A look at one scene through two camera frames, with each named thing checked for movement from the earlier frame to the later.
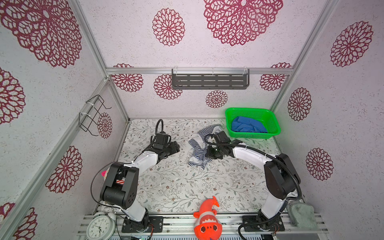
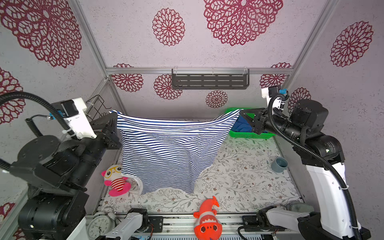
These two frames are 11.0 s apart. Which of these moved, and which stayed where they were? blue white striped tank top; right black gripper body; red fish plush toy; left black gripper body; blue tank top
Moved: blue white striped tank top; left black gripper body; right black gripper body
Stayed: red fish plush toy; blue tank top
